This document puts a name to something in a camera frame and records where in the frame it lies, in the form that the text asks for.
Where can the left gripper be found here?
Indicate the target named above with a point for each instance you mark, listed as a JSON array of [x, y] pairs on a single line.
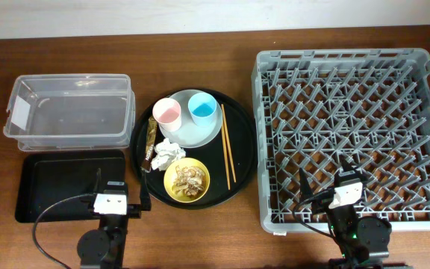
[[133, 214]]

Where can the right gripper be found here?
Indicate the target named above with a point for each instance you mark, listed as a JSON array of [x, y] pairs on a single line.
[[321, 203]]

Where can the white tissue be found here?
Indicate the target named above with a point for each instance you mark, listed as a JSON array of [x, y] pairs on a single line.
[[166, 153]]

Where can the gold snack wrapper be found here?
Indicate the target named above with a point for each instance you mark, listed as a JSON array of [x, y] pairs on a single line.
[[151, 134]]

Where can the yellow bowl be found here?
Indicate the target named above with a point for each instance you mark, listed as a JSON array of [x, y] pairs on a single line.
[[170, 175]]

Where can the food scraps pile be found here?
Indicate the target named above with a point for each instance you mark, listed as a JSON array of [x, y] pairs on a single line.
[[190, 181]]

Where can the grey round plate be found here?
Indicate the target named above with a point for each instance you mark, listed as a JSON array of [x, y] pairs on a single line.
[[190, 135]]

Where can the wooden chopstick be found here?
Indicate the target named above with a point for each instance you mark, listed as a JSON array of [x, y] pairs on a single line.
[[230, 155], [224, 145]]

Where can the blue plastic cup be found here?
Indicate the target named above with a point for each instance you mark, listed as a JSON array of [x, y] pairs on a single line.
[[202, 108]]

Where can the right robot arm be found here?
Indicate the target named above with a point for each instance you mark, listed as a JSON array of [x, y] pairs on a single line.
[[363, 241]]

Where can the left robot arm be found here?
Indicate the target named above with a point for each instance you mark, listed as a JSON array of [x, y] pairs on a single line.
[[104, 247]]

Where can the grey plastic dishwasher rack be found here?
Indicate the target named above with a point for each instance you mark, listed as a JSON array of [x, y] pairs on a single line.
[[370, 105]]

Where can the clear plastic waste bin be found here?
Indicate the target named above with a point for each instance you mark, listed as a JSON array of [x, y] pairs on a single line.
[[54, 112]]

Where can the black rectangular tray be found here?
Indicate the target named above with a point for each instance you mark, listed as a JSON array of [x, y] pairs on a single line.
[[48, 178]]

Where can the black round serving tray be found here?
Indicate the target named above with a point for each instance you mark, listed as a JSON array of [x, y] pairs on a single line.
[[242, 134]]

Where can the pink plastic cup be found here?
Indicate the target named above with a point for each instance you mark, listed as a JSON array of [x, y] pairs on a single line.
[[167, 113]]

